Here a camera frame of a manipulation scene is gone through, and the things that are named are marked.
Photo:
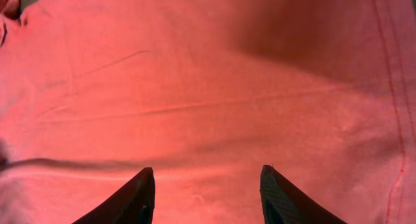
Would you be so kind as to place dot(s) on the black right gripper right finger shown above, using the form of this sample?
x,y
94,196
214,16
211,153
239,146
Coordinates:
x,y
284,203

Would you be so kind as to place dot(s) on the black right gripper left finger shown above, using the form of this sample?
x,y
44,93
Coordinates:
x,y
133,203

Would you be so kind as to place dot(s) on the orange t-shirt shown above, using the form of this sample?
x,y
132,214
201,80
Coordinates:
x,y
206,92

